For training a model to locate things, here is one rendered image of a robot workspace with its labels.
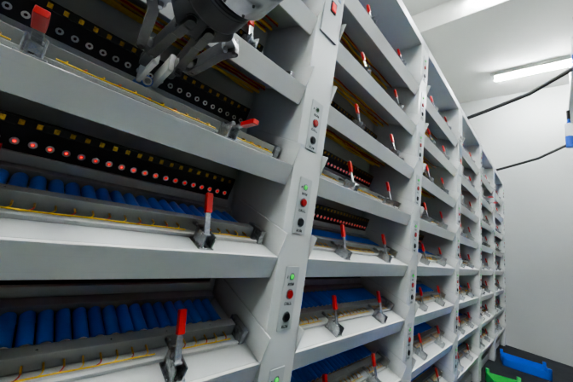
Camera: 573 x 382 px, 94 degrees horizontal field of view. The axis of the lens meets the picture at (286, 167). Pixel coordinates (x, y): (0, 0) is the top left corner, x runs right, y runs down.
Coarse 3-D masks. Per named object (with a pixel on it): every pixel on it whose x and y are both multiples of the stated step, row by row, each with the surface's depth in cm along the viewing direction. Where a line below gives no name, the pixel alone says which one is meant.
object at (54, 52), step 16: (0, 32) 30; (16, 32) 31; (64, 64) 35; (80, 64) 36; (112, 80) 38; (128, 80) 39; (144, 96) 40; (160, 96) 43; (176, 112) 45; (192, 112) 46; (256, 144) 57
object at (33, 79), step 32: (0, 64) 27; (32, 64) 29; (96, 64) 47; (32, 96) 30; (64, 96) 31; (96, 96) 33; (128, 128) 36; (160, 128) 39; (192, 128) 42; (224, 160) 47; (256, 160) 51; (288, 160) 59
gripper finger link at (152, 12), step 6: (150, 0) 31; (156, 0) 31; (150, 6) 32; (156, 6) 32; (150, 12) 32; (156, 12) 32; (144, 18) 34; (150, 18) 33; (156, 18) 33; (144, 24) 34; (150, 24) 34; (144, 30) 35; (150, 30) 35; (138, 36) 36; (144, 36) 36; (138, 42) 37; (144, 42) 37; (144, 48) 38
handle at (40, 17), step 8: (40, 8) 25; (32, 16) 26; (40, 16) 25; (48, 16) 26; (32, 24) 27; (40, 24) 26; (48, 24) 27; (32, 32) 28; (40, 32) 28; (32, 40) 30; (40, 40) 30
